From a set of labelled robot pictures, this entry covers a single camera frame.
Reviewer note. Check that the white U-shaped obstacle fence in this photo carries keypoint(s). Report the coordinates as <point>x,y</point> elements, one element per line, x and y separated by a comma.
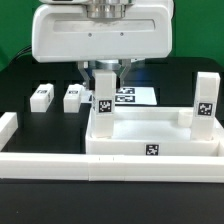
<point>93,167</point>

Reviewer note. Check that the fiducial marker sheet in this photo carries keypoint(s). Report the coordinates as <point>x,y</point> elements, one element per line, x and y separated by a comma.
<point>135,96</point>

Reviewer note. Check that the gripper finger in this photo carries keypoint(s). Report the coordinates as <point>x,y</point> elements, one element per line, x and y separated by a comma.
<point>85,73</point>
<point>125,71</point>

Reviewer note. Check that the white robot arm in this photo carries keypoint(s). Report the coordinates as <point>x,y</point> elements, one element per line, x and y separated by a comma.
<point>89,30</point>

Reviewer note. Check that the white desk tabletop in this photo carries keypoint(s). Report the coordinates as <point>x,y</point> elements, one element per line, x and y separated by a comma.
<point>154,131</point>

